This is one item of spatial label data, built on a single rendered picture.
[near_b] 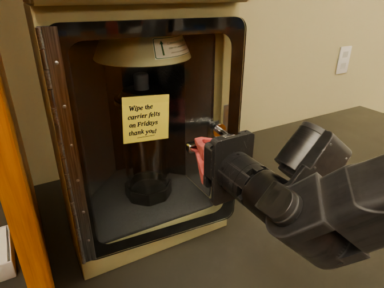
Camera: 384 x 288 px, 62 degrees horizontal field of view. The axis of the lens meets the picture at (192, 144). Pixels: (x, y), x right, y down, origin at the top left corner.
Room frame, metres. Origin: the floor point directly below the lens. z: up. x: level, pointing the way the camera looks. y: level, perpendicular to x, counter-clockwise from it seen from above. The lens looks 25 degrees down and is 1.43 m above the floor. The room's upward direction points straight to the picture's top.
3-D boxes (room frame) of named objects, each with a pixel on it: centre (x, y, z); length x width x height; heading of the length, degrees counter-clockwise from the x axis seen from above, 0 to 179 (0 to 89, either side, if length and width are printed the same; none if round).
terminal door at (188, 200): (0.49, 0.05, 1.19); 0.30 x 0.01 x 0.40; 115
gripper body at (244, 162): (0.37, -0.07, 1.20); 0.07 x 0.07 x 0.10; 29
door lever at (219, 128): (0.49, -0.03, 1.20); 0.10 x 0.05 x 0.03; 115
